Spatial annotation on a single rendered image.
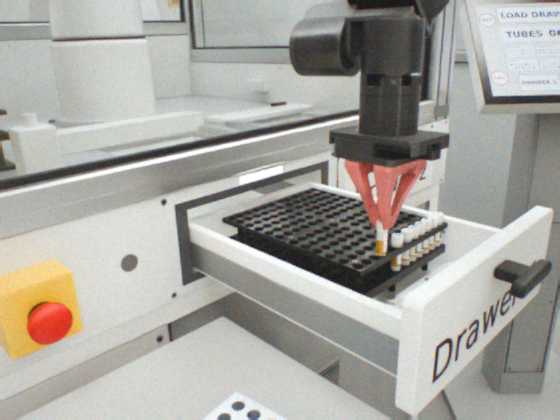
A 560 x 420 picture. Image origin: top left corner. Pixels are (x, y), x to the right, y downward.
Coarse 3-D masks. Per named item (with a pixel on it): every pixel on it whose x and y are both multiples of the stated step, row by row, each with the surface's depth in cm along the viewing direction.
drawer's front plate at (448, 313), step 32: (512, 224) 50; (544, 224) 53; (480, 256) 43; (512, 256) 48; (544, 256) 56; (416, 288) 38; (448, 288) 39; (480, 288) 44; (416, 320) 37; (448, 320) 40; (480, 320) 46; (416, 352) 37; (448, 352) 42; (416, 384) 39
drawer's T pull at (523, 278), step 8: (504, 264) 45; (512, 264) 45; (520, 264) 45; (536, 264) 45; (544, 264) 45; (496, 272) 45; (504, 272) 44; (512, 272) 44; (520, 272) 44; (528, 272) 44; (536, 272) 43; (544, 272) 44; (504, 280) 44; (512, 280) 44; (520, 280) 42; (528, 280) 42; (536, 280) 43; (512, 288) 42; (520, 288) 41; (528, 288) 42; (512, 296) 42; (520, 296) 41
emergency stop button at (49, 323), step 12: (36, 312) 43; (48, 312) 44; (60, 312) 44; (36, 324) 43; (48, 324) 44; (60, 324) 44; (72, 324) 46; (36, 336) 43; (48, 336) 44; (60, 336) 45
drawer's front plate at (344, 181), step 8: (344, 160) 79; (344, 168) 79; (432, 168) 99; (344, 176) 79; (368, 176) 84; (400, 176) 91; (424, 176) 98; (344, 184) 80; (352, 184) 81; (416, 184) 96; (424, 184) 98; (376, 192) 86; (392, 200) 91
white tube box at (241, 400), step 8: (232, 400) 45; (240, 400) 45; (248, 400) 45; (216, 408) 44; (224, 408) 44; (232, 408) 45; (240, 408) 46; (248, 408) 44; (256, 408) 44; (264, 408) 44; (208, 416) 43; (216, 416) 43; (224, 416) 44; (232, 416) 43; (240, 416) 43; (248, 416) 44; (256, 416) 44; (264, 416) 43; (272, 416) 43; (280, 416) 43
